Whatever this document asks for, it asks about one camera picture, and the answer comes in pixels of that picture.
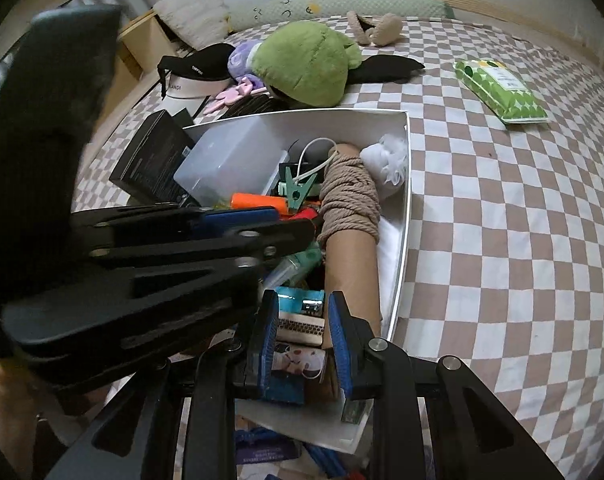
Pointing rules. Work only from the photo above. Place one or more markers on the green plush toy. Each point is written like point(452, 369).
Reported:
point(308, 62)

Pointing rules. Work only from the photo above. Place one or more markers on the checkered bed sheet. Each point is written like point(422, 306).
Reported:
point(505, 252)

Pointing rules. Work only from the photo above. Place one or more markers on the cardboard tube with rope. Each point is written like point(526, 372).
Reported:
point(350, 209)

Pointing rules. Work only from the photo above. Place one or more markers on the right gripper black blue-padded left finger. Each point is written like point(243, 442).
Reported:
point(187, 405)

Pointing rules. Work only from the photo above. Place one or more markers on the clear plastic container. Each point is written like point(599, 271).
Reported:
point(237, 155)

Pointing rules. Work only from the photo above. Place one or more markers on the white shoe box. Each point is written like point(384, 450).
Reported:
point(320, 423)

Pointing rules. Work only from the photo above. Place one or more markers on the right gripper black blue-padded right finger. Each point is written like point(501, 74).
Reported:
point(430, 419)

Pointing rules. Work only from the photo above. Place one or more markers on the green wet wipes pack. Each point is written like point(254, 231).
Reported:
point(501, 91)

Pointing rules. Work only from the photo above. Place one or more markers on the green clothespin with white loop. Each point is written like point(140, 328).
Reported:
point(299, 179)

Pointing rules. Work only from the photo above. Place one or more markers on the orange tube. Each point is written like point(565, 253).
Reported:
point(247, 201)

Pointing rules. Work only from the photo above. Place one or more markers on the wooden shelf unit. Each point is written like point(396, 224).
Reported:
point(141, 46)

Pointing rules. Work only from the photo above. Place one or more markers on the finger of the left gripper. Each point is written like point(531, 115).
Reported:
point(263, 241)
point(232, 219)

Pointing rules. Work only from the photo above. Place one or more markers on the black cardboard box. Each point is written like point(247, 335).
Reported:
point(147, 167)

